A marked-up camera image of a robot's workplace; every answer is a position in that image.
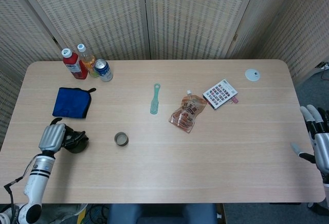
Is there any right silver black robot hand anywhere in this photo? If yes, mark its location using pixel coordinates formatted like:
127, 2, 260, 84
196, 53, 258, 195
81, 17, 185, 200
290, 104, 329, 176

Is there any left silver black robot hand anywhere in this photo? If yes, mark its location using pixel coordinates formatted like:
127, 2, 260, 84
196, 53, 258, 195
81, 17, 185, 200
38, 117, 89, 155

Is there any black teapot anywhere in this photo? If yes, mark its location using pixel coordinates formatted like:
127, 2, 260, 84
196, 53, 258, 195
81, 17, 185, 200
61, 125, 89, 155

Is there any blue folded cloth pouch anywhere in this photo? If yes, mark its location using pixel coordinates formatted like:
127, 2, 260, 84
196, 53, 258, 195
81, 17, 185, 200
52, 87, 97, 119

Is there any dark green teacup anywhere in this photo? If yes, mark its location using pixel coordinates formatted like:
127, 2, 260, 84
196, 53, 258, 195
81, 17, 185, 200
114, 132, 130, 147

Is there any red juice bottle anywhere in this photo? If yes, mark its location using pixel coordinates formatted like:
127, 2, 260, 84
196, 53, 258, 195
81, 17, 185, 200
61, 48, 88, 81

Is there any grey bag under table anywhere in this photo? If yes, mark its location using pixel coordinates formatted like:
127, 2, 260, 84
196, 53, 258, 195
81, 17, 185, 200
41, 203, 87, 224

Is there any orange drink bottle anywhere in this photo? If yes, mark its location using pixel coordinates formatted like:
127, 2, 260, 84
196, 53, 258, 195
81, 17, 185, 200
77, 43, 100, 79

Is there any blue white drink can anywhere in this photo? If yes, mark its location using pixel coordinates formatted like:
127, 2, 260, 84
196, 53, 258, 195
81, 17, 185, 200
94, 59, 114, 83

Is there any white round table cap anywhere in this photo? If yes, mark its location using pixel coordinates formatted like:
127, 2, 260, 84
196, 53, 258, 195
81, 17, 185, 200
244, 68, 261, 82

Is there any green plastic scoop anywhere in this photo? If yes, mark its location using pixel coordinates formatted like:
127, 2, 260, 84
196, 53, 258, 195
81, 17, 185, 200
150, 83, 162, 116

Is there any box with coloured squares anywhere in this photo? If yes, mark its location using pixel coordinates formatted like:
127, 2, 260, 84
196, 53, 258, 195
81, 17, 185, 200
202, 79, 239, 110

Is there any blue grey seat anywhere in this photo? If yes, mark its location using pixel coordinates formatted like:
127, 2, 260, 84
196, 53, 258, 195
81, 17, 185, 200
106, 203, 224, 224

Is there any orange spout pouch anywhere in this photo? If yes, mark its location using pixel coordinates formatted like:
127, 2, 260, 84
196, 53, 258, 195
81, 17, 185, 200
168, 89, 208, 134

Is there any woven folding screen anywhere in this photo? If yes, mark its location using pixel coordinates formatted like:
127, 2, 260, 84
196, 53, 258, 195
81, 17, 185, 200
0, 0, 329, 153

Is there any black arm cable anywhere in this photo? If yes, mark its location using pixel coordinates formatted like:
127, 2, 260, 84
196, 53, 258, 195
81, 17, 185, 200
3, 154, 43, 224

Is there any floor cables and socket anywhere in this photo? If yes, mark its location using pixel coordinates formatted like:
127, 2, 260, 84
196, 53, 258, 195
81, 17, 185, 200
313, 61, 329, 81

